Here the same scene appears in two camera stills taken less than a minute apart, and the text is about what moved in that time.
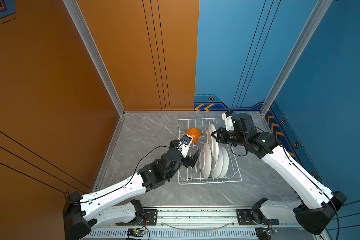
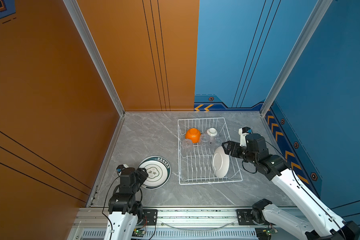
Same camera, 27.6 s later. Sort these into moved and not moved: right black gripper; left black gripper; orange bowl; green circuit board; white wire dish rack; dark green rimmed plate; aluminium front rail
Moved: left black gripper; dark green rimmed plate; right black gripper
Not moved: aluminium front rail; white wire dish rack; orange bowl; green circuit board
